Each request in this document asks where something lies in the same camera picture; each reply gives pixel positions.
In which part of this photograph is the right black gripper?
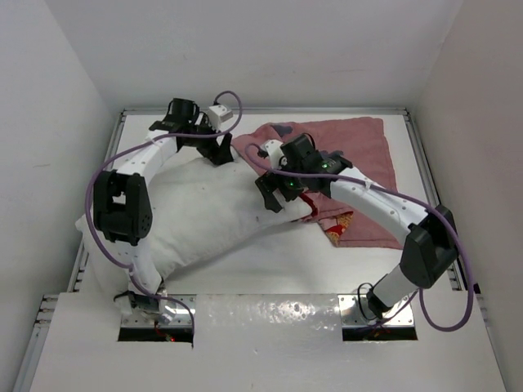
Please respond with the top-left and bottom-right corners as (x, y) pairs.
(257, 158), (306, 211)

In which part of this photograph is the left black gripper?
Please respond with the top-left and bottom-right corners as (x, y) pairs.
(186, 114), (232, 164)

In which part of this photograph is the white pillow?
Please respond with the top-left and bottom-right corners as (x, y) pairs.
(74, 157), (315, 295)

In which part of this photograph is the red patterned pillowcase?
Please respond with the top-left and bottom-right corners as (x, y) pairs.
(232, 117), (401, 249)

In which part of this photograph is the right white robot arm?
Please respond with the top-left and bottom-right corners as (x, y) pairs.
(255, 135), (458, 319)

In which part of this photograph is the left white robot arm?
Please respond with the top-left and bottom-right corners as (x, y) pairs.
(86, 98), (241, 296)

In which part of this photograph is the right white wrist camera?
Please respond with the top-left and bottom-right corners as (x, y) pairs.
(261, 140), (284, 168)

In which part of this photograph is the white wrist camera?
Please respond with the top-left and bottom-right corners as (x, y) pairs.
(207, 104), (234, 127)
(261, 140), (284, 168)

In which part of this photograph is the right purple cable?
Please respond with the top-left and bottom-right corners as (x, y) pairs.
(244, 142), (476, 331)

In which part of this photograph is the purple cable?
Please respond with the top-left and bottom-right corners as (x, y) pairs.
(85, 90), (245, 327)
(244, 142), (476, 331)

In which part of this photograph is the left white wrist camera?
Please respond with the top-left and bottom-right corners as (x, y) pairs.
(207, 104), (234, 127)

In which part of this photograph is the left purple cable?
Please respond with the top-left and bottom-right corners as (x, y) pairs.
(85, 90), (245, 327)

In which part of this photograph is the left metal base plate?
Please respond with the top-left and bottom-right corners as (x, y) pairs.
(121, 294), (196, 329)

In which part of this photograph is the metal base plate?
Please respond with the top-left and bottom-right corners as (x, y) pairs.
(337, 294), (414, 330)
(121, 294), (196, 329)

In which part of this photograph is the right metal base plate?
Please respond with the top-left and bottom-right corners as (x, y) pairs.
(337, 294), (414, 330)

